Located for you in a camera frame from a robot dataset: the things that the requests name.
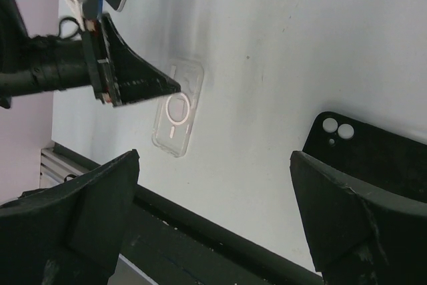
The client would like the black phone case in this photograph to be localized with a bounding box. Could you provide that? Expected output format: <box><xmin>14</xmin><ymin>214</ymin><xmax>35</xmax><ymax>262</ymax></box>
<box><xmin>303</xmin><ymin>111</ymin><xmax>426</xmax><ymax>202</ymax></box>

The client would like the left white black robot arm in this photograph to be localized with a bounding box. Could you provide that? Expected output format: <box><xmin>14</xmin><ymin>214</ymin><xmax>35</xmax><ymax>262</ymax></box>
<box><xmin>1</xmin><ymin>0</ymin><xmax>181</xmax><ymax>109</ymax></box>

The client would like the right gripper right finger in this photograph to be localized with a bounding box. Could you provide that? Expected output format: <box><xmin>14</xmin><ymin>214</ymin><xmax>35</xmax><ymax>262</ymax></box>
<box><xmin>290</xmin><ymin>151</ymin><xmax>426</xmax><ymax>284</ymax></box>

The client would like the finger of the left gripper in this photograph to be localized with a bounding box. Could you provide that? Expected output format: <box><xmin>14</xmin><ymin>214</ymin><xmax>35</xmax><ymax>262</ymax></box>
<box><xmin>101</xmin><ymin>13</ymin><xmax>181</xmax><ymax>107</ymax></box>

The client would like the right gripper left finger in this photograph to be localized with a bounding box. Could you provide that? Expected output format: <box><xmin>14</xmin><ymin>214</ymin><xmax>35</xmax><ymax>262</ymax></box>
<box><xmin>1</xmin><ymin>150</ymin><xmax>139</xmax><ymax>284</ymax></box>

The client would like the clear magsafe phone case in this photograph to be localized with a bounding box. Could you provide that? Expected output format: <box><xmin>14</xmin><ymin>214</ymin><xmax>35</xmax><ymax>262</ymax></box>
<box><xmin>151</xmin><ymin>58</ymin><xmax>204</xmax><ymax>158</ymax></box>

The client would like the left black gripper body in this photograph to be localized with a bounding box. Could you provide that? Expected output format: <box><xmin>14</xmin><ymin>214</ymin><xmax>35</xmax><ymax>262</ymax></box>
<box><xmin>1</xmin><ymin>13</ymin><xmax>111</xmax><ymax>107</ymax></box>

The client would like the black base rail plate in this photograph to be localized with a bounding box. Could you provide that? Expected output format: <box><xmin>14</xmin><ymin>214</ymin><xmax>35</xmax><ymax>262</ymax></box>
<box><xmin>19</xmin><ymin>143</ymin><xmax>324</xmax><ymax>285</ymax></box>

